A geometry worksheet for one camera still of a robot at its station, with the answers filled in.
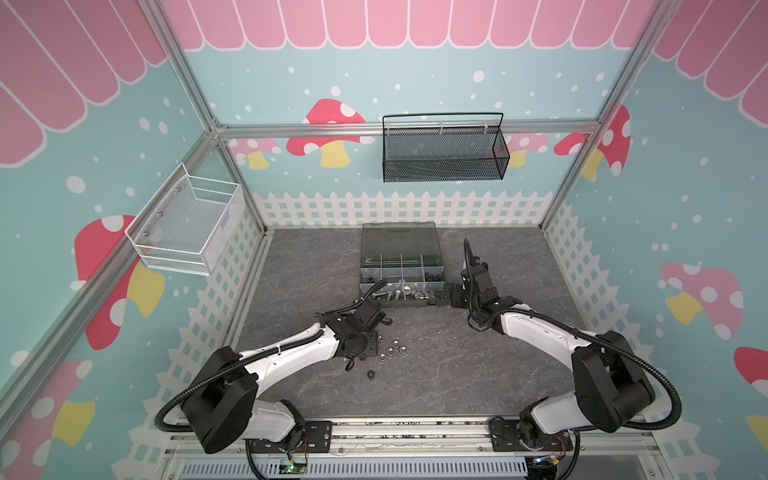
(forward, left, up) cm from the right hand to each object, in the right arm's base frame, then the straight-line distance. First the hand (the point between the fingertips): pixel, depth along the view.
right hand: (455, 287), depth 91 cm
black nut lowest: (-23, +25, -10) cm, 35 cm away
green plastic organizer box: (+18, +14, -5) cm, 23 cm away
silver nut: (-18, +22, -9) cm, 30 cm away
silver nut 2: (-16, +16, -9) cm, 24 cm away
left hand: (-17, +27, -6) cm, 33 cm away
